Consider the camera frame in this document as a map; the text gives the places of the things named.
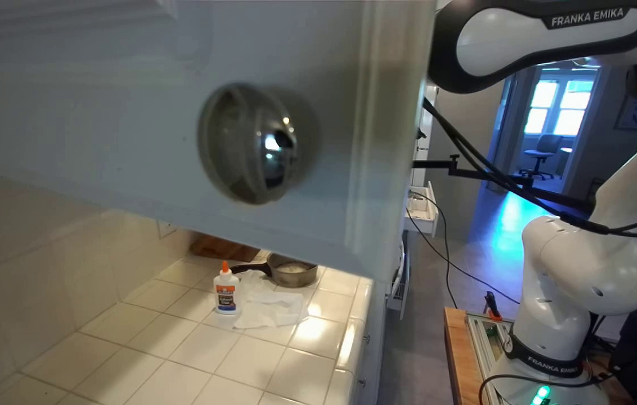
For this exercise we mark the white glue bottle orange cap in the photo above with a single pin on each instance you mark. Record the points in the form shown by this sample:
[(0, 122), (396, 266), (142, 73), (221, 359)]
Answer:
[(227, 294)]

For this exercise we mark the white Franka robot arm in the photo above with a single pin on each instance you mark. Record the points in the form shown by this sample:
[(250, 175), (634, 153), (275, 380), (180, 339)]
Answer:
[(579, 262)]

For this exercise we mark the dark round bowl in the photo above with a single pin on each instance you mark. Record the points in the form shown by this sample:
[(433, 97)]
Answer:
[(293, 274)]

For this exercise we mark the brown wooden object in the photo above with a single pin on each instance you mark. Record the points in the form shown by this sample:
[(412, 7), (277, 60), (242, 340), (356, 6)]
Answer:
[(219, 248)]

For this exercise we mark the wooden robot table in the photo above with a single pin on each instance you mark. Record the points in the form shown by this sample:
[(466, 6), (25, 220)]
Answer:
[(457, 360)]

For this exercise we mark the small red black connector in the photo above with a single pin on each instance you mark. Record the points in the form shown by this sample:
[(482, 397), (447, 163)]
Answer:
[(492, 304)]

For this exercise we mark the round metal door knob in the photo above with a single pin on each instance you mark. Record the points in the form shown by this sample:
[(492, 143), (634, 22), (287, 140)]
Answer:
[(250, 143)]

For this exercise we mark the white crumpled cloth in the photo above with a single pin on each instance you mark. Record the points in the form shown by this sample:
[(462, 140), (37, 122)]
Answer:
[(273, 304)]

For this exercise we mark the white cabinet door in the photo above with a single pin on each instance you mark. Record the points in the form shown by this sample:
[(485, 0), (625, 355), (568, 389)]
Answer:
[(107, 113)]

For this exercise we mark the white tiled kitchen counter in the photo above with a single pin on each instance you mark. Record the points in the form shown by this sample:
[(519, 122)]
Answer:
[(184, 360)]

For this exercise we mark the bright window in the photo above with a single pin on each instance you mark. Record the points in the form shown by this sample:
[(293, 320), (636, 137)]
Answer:
[(557, 105)]

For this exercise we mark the black camera stand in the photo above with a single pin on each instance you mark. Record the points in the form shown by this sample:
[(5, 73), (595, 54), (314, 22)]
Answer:
[(437, 163)]

